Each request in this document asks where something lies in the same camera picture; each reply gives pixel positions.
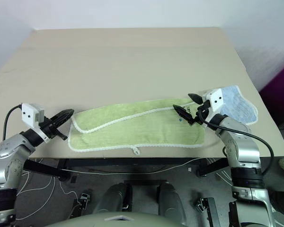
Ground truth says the black floor clamp bracket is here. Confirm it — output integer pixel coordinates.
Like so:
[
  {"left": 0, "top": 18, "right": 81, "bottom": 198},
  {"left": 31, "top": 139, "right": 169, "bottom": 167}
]
[
  {"left": 194, "top": 197, "right": 221, "bottom": 227},
  {"left": 78, "top": 192, "right": 90, "bottom": 210}
]

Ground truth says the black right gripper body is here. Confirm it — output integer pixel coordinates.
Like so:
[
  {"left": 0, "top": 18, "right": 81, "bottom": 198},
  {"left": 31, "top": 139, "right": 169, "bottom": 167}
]
[{"left": 190, "top": 100, "right": 210, "bottom": 126}]

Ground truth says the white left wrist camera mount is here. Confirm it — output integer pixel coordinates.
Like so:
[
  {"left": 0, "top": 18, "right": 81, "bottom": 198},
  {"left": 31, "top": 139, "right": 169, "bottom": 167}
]
[{"left": 21, "top": 103, "right": 50, "bottom": 144}]

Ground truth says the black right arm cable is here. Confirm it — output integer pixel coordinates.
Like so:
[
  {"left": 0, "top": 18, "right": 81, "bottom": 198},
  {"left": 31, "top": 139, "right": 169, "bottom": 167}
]
[{"left": 195, "top": 106, "right": 275, "bottom": 177}]

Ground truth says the grey robot torso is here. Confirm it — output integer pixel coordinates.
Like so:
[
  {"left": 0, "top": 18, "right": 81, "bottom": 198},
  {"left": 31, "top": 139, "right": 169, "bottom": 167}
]
[{"left": 44, "top": 211, "right": 183, "bottom": 227}]

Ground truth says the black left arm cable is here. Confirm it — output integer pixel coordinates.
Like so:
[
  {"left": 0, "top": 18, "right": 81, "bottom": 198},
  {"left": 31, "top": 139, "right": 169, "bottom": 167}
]
[{"left": 2, "top": 105, "right": 23, "bottom": 140}]

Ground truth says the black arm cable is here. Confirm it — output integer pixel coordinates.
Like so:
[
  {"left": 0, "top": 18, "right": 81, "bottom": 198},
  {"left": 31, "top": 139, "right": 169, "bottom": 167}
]
[
  {"left": 2, "top": 105, "right": 23, "bottom": 140},
  {"left": 195, "top": 106, "right": 275, "bottom": 177}
]

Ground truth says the black table frame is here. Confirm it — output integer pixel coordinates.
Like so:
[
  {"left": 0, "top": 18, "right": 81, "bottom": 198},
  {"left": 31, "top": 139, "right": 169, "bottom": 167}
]
[{"left": 23, "top": 157, "right": 229, "bottom": 182}]

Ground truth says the grey left robot leg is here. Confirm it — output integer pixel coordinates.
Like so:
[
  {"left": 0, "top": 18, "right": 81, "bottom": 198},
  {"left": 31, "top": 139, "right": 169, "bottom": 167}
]
[{"left": 94, "top": 183, "right": 133, "bottom": 215}]

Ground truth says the magenta panel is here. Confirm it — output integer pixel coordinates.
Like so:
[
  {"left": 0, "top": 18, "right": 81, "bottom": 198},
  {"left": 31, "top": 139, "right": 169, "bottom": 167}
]
[{"left": 258, "top": 58, "right": 284, "bottom": 130}]

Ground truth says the black upright floor bracket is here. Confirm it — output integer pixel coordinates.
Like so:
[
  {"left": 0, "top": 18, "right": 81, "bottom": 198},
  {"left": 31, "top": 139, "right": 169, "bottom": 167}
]
[{"left": 228, "top": 201, "right": 240, "bottom": 227}]

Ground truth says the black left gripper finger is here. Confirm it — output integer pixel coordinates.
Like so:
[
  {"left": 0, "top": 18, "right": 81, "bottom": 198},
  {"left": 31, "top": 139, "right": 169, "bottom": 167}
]
[
  {"left": 52, "top": 108, "right": 75, "bottom": 125},
  {"left": 54, "top": 127, "right": 69, "bottom": 141}
]

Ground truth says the light blue cloth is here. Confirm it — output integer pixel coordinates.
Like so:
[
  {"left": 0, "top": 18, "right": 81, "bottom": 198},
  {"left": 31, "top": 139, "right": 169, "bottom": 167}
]
[{"left": 219, "top": 84, "right": 259, "bottom": 125}]

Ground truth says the looped white floor cable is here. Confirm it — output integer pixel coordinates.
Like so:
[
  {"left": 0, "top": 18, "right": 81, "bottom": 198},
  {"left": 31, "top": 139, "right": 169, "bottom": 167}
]
[{"left": 16, "top": 158, "right": 80, "bottom": 203}]

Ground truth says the long white floor cable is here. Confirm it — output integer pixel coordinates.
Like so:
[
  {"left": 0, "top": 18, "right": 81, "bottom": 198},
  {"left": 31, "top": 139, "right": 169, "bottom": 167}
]
[{"left": 58, "top": 157, "right": 203, "bottom": 175}]

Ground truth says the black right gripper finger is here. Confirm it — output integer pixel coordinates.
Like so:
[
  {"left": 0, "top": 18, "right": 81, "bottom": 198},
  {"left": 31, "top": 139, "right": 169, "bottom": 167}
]
[
  {"left": 188, "top": 93, "right": 204, "bottom": 105},
  {"left": 172, "top": 105, "right": 195, "bottom": 124}
]

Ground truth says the grey right robot leg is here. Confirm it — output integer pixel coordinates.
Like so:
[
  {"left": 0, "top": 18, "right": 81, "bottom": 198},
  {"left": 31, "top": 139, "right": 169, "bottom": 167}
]
[{"left": 157, "top": 181, "right": 188, "bottom": 226}]

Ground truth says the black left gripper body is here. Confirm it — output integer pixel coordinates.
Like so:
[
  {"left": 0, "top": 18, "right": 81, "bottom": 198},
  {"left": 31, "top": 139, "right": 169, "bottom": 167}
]
[{"left": 39, "top": 116, "right": 62, "bottom": 140}]

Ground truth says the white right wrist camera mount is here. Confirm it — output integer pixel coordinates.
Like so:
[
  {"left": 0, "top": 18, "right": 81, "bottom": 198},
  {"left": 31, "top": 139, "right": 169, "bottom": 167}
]
[{"left": 202, "top": 88, "right": 225, "bottom": 121}]

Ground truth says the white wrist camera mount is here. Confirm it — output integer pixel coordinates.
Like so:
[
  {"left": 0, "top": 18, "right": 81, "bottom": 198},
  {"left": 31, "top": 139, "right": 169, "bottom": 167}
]
[
  {"left": 202, "top": 88, "right": 225, "bottom": 121},
  {"left": 21, "top": 103, "right": 50, "bottom": 144}
]

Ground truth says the green towel with white trim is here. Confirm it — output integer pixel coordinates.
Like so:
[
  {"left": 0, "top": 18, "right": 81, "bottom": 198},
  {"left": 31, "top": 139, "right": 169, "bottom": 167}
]
[{"left": 66, "top": 97, "right": 205, "bottom": 155}]

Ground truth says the grey robot leg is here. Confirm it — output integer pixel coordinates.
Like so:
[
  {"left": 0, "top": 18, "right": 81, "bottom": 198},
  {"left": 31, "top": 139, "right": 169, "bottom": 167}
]
[
  {"left": 157, "top": 181, "right": 188, "bottom": 226},
  {"left": 94, "top": 183, "right": 133, "bottom": 215}
]

